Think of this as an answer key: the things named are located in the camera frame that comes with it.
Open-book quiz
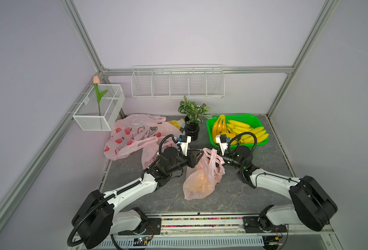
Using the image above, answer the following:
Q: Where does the small yellow banana bunch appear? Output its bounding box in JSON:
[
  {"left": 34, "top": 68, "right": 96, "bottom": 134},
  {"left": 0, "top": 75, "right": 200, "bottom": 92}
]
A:
[{"left": 217, "top": 131, "right": 238, "bottom": 145}]

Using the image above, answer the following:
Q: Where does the potted plant black vase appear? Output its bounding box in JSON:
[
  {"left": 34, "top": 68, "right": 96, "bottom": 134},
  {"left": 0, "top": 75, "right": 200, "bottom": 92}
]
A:
[{"left": 178, "top": 95, "right": 212, "bottom": 141}]

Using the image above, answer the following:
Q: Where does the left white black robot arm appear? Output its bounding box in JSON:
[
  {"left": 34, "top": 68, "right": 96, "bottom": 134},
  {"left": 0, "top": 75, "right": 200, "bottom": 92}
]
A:
[{"left": 67, "top": 134, "right": 204, "bottom": 249}]

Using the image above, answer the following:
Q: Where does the pink strawberry plastic bag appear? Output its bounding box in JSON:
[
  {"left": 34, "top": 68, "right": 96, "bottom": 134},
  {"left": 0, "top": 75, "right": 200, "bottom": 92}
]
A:
[{"left": 104, "top": 114, "right": 166, "bottom": 160}]

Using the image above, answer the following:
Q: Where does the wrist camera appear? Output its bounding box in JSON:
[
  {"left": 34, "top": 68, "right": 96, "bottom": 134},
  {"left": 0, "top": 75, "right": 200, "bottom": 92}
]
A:
[
  {"left": 177, "top": 135, "right": 191, "bottom": 156},
  {"left": 215, "top": 134, "right": 228, "bottom": 156}
]

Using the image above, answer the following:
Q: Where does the pale yellow banana bunch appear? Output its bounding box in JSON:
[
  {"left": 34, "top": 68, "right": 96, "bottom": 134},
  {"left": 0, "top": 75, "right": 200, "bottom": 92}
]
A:
[{"left": 226, "top": 120, "right": 253, "bottom": 135}]

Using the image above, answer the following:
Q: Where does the white wire wall shelf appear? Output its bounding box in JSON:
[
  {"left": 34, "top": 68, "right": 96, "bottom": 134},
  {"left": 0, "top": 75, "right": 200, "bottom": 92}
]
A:
[{"left": 131, "top": 65, "right": 225, "bottom": 99}]

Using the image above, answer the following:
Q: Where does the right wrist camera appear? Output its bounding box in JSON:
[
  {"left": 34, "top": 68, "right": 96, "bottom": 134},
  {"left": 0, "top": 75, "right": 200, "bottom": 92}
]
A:
[{"left": 215, "top": 134, "right": 228, "bottom": 156}]

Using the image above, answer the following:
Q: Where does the pink artificial tulip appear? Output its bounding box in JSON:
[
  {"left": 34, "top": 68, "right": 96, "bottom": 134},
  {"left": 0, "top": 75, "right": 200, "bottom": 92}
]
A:
[{"left": 93, "top": 76, "right": 108, "bottom": 115}]

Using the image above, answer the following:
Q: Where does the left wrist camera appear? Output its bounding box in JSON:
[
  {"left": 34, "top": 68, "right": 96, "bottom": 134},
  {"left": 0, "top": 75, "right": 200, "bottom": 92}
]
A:
[{"left": 177, "top": 135, "right": 191, "bottom": 156}]

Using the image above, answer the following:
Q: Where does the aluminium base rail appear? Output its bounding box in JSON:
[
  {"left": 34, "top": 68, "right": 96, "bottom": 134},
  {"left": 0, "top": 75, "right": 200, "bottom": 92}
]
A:
[{"left": 66, "top": 212, "right": 344, "bottom": 250}]

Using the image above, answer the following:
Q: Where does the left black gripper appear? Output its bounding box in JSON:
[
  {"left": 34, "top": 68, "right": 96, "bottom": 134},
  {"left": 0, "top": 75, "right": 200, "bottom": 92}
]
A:
[{"left": 167, "top": 149, "right": 204, "bottom": 174}]

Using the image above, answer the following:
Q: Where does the white wire side basket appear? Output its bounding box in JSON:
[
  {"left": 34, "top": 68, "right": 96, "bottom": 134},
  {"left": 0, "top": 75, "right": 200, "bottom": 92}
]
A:
[{"left": 72, "top": 84, "right": 125, "bottom": 131}]

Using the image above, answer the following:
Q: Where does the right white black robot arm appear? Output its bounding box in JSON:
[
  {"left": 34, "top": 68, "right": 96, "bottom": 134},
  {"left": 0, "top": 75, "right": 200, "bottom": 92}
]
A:
[{"left": 215, "top": 134, "right": 338, "bottom": 232}]

